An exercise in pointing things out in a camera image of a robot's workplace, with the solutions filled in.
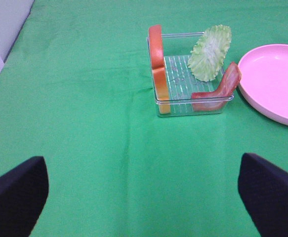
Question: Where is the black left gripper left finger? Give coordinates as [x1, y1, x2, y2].
[0, 157, 48, 237]

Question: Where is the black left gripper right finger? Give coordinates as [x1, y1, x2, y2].
[238, 153, 288, 237]

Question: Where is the bacon strip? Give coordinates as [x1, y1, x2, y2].
[191, 62, 242, 111]

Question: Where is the green lettuce leaf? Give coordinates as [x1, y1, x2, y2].
[187, 25, 232, 82]

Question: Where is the toast bread slice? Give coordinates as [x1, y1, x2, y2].
[148, 25, 169, 102]

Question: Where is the pink plate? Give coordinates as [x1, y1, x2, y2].
[238, 44, 288, 125]

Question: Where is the green tablecloth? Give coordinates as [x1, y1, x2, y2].
[0, 0, 288, 237]

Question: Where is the left clear plastic tray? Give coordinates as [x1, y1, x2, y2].
[153, 32, 234, 117]

